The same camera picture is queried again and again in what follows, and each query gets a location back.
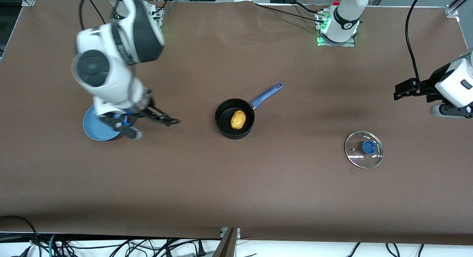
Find blue round plate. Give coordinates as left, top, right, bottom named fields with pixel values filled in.
left=83, top=104, right=128, bottom=141

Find black looped floor cable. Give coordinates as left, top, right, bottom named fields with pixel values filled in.
left=0, top=215, right=42, bottom=257

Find yellow potato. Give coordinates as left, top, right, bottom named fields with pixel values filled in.
left=230, top=110, right=247, bottom=130

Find black cable across table edge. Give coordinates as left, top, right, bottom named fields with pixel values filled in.
left=254, top=1, right=326, bottom=24

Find black cable with plug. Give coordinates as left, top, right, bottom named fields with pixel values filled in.
left=163, top=239, right=207, bottom=257

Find black pot with blue handle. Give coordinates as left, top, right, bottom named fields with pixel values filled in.
left=215, top=82, right=284, bottom=140

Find glass lid with blue knob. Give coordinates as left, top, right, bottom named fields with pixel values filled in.
left=344, top=130, right=384, bottom=170

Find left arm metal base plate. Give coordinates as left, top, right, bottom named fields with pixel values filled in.
left=317, top=35, right=356, bottom=48

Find aluminium frame profile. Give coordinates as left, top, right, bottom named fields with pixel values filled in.
left=212, top=227, right=241, bottom=257

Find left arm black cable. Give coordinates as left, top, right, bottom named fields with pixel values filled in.
left=405, top=0, right=432, bottom=86

